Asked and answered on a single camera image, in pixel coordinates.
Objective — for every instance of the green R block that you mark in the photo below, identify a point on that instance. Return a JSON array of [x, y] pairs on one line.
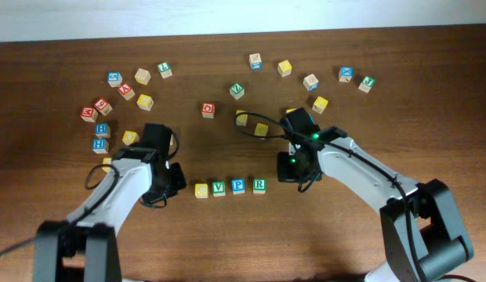
[[259, 186]]

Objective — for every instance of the green V block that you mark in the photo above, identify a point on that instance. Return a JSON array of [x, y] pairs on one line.
[[218, 189]]

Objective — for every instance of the red M block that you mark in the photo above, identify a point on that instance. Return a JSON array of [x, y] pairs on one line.
[[89, 114]]

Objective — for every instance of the yellow block top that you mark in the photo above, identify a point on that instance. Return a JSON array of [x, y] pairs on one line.
[[284, 68]]

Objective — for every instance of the yellow block near A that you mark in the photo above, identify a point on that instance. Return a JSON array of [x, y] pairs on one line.
[[145, 102]]

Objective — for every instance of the wood block orange picture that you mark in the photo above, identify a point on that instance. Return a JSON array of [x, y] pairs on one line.
[[310, 82]]

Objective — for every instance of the red O block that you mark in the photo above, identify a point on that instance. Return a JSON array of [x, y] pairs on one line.
[[208, 110]]

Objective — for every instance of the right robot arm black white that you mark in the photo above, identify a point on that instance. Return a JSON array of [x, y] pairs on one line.
[[423, 232]]

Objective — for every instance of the yellow C block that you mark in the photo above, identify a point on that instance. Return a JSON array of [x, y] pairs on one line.
[[201, 190]]

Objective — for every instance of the blue H block lower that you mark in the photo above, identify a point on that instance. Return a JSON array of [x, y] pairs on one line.
[[100, 146]]

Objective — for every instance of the blue block top left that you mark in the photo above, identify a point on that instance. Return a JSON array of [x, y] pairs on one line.
[[114, 79]]

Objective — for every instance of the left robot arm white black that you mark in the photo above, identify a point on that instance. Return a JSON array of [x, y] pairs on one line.
[[83, 247]]

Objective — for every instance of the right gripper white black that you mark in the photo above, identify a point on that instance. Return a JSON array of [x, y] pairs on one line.
[[296, 120]]

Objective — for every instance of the red A block upper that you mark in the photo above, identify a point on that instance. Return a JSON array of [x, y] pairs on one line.
[[126, 91]]

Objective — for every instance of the yellow block left middle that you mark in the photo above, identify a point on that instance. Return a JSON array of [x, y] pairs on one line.
[[130, 137]]

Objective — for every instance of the blue h block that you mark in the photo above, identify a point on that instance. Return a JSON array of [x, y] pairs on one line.
[[100, 146], [102, 130]]

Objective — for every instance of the plain wood yellow block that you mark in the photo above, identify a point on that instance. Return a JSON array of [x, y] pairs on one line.
[[142, 76]]

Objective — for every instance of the blue P block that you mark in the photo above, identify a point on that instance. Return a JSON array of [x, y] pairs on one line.
[[238, 186]]

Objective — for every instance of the wood block blue side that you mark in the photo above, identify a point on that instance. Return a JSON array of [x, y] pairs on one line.
[[255, 61]]

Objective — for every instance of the yellow block centre right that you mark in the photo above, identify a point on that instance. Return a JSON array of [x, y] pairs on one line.
[[261, 130]]

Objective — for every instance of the yellow block bottom left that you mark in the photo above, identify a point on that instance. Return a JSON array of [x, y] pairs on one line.
[[106, 162]]

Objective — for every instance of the green L block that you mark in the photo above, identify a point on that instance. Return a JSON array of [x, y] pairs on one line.
[[164, 70]]

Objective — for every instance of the blue H block upper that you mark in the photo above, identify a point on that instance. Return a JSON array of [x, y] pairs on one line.
[[102, 130]]

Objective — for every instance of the blue X block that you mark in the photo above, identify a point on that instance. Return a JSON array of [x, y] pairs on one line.
[[345, 74]]

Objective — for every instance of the green J block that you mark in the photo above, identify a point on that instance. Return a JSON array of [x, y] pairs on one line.
[[366, 84]]

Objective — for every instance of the green Z block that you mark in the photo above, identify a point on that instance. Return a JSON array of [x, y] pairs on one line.
[[237, 91]]

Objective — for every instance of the red 6 block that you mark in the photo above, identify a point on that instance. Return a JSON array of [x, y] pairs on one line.
[[103, 106]]

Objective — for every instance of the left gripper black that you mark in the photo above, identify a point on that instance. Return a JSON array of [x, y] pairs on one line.
[[155, 135]]

